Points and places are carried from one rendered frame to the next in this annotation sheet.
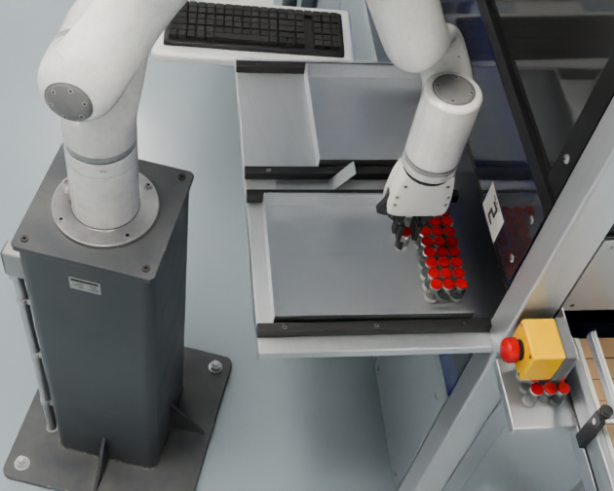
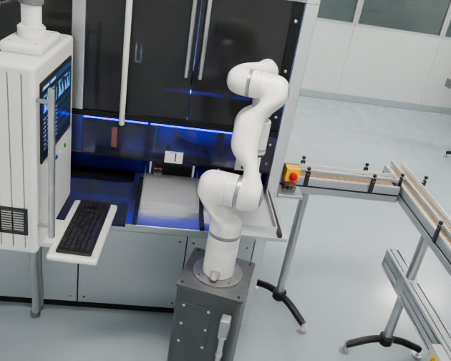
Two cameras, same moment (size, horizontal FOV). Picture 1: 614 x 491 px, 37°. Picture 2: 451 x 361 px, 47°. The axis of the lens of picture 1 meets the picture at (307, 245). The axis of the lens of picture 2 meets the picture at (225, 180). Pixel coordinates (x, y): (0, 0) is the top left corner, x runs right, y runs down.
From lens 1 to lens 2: 2.15 m
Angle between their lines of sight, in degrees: 65
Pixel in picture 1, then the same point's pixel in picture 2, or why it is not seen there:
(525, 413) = (297, 193)
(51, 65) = (258, 188)
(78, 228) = (233, 278)
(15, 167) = not seen: outside the picture
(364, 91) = (151, 195)
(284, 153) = (187, 219)
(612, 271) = not seen: hidden behind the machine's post
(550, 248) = (285, 141)
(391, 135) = (178, 193)
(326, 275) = (250, 219)
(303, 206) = not seen: hidden behind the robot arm
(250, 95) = (152, 223)
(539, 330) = (291, 166)
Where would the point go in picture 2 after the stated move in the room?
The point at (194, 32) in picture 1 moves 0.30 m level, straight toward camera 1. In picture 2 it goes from (89, 241) to (163, 250)
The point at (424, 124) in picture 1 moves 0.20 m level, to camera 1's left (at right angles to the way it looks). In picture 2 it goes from (265, 133) to (259, 150)
